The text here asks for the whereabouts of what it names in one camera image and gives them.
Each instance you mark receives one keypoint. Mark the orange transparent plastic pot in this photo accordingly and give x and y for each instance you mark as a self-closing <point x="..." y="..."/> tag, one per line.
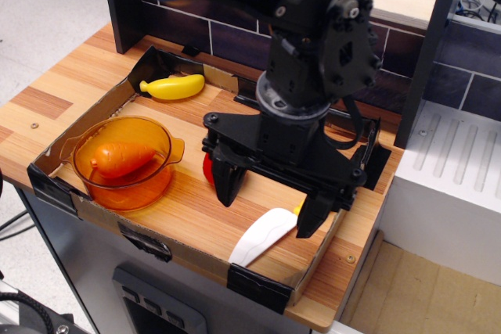
<point x="138" y="189"/>

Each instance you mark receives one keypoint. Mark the orange toy carrot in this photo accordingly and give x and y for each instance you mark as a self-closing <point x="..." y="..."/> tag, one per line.
<point x="116" y="159"/>

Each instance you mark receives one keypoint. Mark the yellow toy banana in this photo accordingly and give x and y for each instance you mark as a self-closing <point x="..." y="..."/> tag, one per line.
<point x="174" y="88"/>

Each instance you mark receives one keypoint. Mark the grey oven control panel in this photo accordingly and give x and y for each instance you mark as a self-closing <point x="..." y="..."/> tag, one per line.
<point x="151" y="310"/>

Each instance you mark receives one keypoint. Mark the dark grey left post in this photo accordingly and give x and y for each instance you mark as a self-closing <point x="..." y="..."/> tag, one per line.
<point x="127" y="25"/>

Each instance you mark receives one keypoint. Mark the red toy strawberry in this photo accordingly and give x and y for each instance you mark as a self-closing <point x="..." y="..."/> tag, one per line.
<point x="207" y="169"/>

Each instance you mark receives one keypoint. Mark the dark grey post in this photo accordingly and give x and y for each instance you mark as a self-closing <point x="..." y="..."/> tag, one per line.
<point x="431" y="47"/>
<point x="127" y="25"/>

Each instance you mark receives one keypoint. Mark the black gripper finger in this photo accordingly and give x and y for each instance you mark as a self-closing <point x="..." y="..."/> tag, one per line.
<point x="228" y="180"/>
<point x="314" y="211"/>

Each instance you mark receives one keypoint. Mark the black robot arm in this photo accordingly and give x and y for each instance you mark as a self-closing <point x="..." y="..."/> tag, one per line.
<point x="321" y="53"/>

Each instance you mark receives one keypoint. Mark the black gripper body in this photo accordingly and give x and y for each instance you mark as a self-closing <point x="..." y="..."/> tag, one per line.
<point x="300" y="156"/>

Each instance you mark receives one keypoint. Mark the cardboard fence with black tape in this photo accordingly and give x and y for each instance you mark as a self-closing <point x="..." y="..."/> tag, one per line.
<point x="306" y="279"/>

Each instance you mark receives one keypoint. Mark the white toy sink drainboard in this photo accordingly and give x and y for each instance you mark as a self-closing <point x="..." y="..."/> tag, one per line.
<point x="444" y="201"/>

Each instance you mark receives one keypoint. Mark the toy knife yellow handle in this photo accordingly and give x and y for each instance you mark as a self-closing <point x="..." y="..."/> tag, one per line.
<point x="264" y="233"/>

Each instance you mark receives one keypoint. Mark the dark grey right post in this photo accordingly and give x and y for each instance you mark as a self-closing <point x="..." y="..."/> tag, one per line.
<point x="431" y="47"/>

